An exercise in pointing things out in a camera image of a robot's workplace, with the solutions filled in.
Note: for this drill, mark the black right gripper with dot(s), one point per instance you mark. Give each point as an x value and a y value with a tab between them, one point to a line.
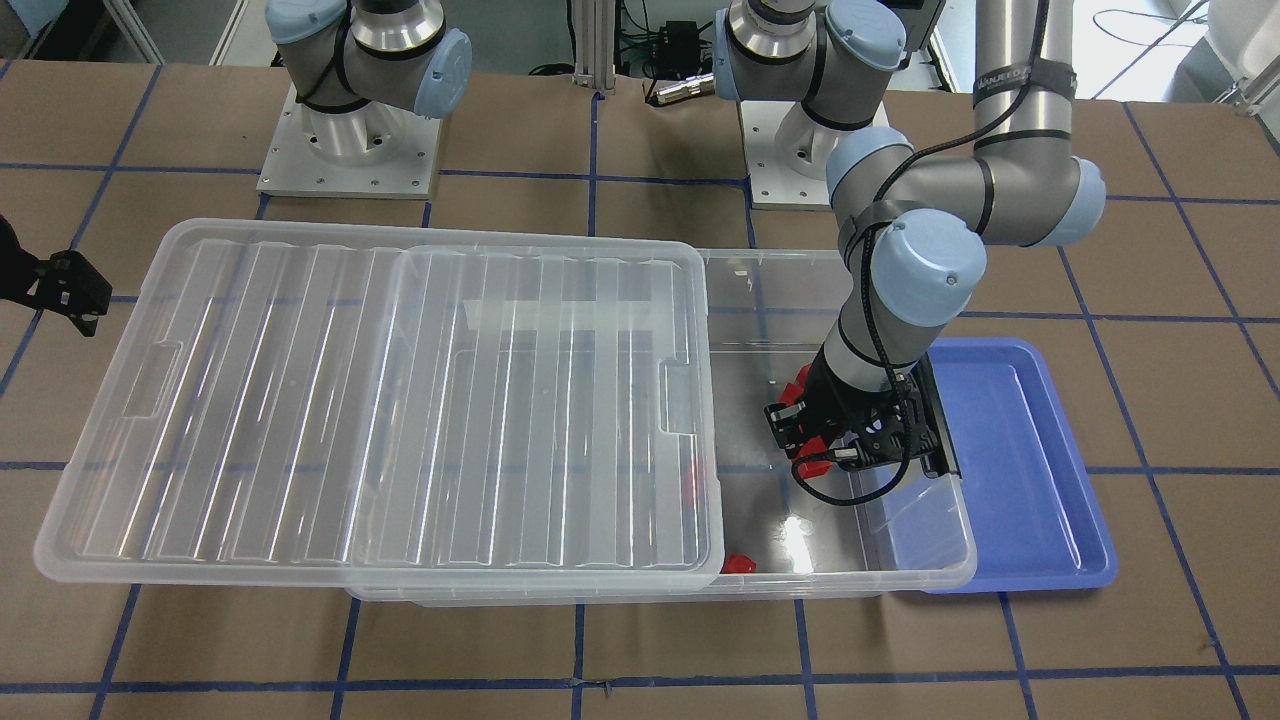
62	287

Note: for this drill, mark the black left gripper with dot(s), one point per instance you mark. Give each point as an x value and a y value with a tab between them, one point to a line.
832	398

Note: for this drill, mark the red block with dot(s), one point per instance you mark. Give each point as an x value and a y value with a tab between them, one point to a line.
738	564
815	459

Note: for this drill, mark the clear plastic box lid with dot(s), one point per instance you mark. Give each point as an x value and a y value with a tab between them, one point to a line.
379	408

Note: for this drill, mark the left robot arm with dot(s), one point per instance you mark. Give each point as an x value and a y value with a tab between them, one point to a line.
914	225

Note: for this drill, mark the clear plastic storage box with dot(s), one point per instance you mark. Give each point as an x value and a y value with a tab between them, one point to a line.
830	521

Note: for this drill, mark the blue plastic tray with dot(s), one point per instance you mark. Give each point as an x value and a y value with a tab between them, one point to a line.
1020	513

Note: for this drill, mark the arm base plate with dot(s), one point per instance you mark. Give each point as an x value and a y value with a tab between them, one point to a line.
374	152
786	153

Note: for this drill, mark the aluminium frame post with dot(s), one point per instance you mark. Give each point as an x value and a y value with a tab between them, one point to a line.
594	25

